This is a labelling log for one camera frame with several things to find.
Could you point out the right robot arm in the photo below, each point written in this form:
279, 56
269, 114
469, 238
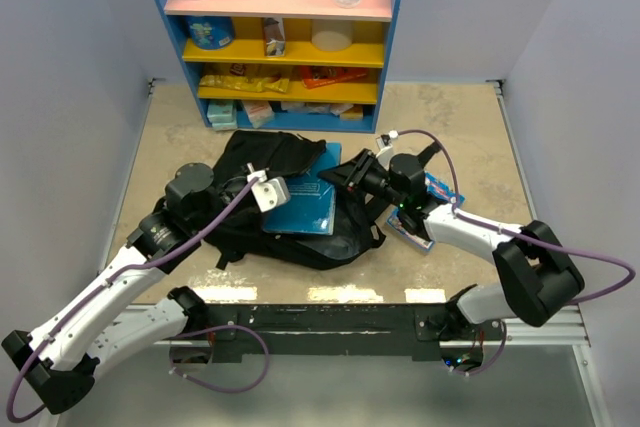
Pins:
536, 279

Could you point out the teal tissue pack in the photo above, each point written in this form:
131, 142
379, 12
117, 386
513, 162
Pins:
221, 114

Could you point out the yellow soap pack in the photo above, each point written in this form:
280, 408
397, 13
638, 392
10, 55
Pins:
355, 113

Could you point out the white wrapped packs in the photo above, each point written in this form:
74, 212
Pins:
335, 109

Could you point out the yellow chips bag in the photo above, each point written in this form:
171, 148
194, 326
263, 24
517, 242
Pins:
252, 78

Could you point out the black backpack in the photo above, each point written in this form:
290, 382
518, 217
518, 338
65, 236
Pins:
241, 233

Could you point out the orange snack box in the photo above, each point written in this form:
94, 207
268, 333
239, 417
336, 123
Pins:
313, 77

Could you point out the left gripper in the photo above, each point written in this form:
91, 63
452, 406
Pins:
244, 179

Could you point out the blue round can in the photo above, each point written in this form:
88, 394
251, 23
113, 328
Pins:
211, 32

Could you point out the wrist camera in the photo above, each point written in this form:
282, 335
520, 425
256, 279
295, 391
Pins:
386, 148
268, 191

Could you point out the white round container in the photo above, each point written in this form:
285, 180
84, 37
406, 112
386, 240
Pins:
332, 35

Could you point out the blue shelf unit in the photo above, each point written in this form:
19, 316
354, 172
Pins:
374, 23

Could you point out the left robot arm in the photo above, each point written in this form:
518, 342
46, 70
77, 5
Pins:
62, 359

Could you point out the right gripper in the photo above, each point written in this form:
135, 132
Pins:
352, 174

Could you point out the small carton box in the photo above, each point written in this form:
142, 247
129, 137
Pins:
274, 37

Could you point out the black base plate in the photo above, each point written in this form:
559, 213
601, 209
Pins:
422, 332

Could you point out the light blue hardcover book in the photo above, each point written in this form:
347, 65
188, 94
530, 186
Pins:
312, 206

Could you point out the blue children's book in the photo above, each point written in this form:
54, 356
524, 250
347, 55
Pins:
437, 193

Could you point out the pink tissue pack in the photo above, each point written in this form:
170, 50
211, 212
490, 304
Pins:
259, 112

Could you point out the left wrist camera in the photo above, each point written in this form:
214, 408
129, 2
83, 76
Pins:
268, 191

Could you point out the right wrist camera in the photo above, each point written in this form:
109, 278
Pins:
386, 148

